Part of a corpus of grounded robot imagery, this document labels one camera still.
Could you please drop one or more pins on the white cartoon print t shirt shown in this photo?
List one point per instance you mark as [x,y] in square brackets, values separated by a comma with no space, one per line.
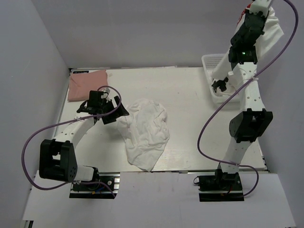
[145,133]

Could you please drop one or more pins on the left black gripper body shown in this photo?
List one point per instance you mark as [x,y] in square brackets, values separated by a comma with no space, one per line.
[107,106]

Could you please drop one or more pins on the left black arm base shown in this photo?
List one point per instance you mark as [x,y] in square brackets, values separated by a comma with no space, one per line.
[97,191]

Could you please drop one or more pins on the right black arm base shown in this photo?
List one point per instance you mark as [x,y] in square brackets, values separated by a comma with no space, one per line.
[219,187]

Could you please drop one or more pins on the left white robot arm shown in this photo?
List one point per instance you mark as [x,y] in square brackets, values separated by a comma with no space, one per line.
[57,156]

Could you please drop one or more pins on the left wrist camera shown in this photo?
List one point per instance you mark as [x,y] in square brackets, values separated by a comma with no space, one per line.
[99,95]

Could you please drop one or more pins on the folded pink t shirt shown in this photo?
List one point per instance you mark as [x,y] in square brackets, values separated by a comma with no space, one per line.
[81,84]

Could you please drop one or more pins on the plain white t shirt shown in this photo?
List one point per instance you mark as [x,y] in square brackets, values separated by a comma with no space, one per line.
[230,91]

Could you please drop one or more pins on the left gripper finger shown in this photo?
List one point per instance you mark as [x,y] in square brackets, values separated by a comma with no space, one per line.
[109,118]
[120,109]

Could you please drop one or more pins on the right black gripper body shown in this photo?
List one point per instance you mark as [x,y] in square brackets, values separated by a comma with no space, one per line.
[247,14]

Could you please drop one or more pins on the white plastic basket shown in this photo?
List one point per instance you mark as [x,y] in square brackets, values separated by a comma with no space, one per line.
[209,62]

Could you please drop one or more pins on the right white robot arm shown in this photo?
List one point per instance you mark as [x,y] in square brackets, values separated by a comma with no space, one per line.
[238,68]

